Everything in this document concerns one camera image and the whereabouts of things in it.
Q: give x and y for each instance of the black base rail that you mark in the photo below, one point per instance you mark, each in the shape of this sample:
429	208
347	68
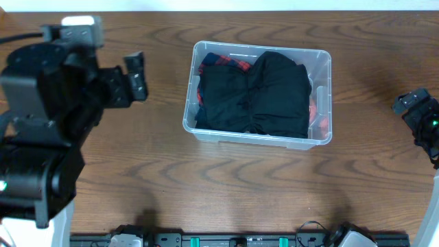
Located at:
128	235

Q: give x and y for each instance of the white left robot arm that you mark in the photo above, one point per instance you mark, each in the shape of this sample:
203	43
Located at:
38	187

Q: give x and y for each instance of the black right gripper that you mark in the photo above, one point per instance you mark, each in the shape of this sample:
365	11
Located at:
418	119

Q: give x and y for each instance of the black garment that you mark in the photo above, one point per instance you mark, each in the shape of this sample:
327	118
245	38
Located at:
277	91

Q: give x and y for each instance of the orange garment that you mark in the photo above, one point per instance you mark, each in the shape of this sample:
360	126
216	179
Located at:
321	122

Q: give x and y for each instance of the clear plastic storage bin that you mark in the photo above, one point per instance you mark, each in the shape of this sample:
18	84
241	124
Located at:
318	65

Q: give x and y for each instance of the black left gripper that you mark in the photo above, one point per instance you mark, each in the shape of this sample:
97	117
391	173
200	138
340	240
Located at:
116	86

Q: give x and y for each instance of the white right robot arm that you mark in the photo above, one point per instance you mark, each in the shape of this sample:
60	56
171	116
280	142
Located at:
430	212

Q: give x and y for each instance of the red plaid shirt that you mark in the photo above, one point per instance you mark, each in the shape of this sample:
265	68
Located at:
215	60

